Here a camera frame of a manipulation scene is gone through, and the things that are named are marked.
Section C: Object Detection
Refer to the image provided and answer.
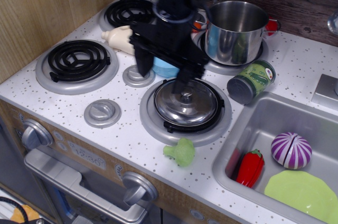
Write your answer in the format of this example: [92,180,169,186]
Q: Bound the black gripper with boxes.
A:
[128,20,210,95]

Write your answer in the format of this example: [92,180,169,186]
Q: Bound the steel pot lid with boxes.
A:
[154,80,221,127]

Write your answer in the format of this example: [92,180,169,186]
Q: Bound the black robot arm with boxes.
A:
[130,0,209,94]

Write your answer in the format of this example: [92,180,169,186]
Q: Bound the stainless steel pot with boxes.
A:
[202,1,273,66]

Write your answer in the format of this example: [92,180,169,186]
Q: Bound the light blue plastic bowl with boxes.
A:
[152,57,179,78]

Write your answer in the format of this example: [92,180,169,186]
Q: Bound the grey stovetop knob middle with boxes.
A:
[123,65,155,88]

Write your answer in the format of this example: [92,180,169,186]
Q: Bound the grey stovetop knob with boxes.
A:
[83,99,121,128]
[195,10,206,24]
[123,65,155,88]

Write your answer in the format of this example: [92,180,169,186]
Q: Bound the orange toy carrot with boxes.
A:
[192,22,202,33]

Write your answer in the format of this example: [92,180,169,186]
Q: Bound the cream toy bottle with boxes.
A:
[101,25,135,55]

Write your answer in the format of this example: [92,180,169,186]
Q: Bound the grey stovetop knob back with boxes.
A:
[195,10,206,24]

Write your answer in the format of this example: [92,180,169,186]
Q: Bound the front right black burner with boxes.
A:
[139,78,232,147]

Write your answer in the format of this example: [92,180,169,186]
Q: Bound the black burner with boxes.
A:
[139,78,232,147]
[35,40,119,95]
[99,0,155,31]

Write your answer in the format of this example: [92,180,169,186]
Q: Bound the back left black burner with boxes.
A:
[99,0,155,31]

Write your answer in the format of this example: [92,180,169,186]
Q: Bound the grey stovetop knob front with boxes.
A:
[83,99,121,128]

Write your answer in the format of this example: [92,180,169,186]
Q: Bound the green peas can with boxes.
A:
[227,60,276,105]

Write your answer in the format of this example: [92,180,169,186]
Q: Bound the green toy broccoli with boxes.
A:
[163,138,195,167]

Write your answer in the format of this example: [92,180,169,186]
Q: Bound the front left black burner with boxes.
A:
[35,40,119,95]

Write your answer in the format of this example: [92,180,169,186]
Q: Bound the silver sink basin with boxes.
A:
[213,92,337,223]

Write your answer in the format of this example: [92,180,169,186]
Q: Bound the red toy cup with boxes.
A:
[264,17,281,37]

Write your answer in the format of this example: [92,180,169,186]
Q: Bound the oven clock display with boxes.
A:
[67,141,106,170]

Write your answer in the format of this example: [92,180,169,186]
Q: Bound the right oven dial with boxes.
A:
[122,171,158,206]

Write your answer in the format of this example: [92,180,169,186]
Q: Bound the oven dial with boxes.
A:
[122,171,158,206]
[22,119,54,150]

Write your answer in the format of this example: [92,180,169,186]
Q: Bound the red toy pepper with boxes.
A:
[236,149,265,188]

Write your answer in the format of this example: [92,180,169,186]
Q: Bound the purple toy onion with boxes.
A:
[270,132,312,170]

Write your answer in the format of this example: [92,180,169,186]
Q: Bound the left oven dial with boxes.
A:
[22,119,54,150]

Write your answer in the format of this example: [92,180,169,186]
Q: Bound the silver faucet base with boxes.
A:
[312,74,337,110]

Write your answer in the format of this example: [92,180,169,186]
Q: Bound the chrome faucet spout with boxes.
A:
[327,11,338,35]

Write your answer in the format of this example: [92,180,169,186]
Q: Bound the light green plate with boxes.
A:
[264,170,337,223]

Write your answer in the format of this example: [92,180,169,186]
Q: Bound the orange yellow object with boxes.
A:
[10,204,40,223]

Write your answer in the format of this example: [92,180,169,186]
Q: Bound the back right burner ring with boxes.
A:
[190,30,269,76]

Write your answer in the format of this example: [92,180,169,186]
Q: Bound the silver oven door handle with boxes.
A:
[24,149,147,223]

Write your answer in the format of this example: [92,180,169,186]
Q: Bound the black cable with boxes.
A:
[0,196,29,224]

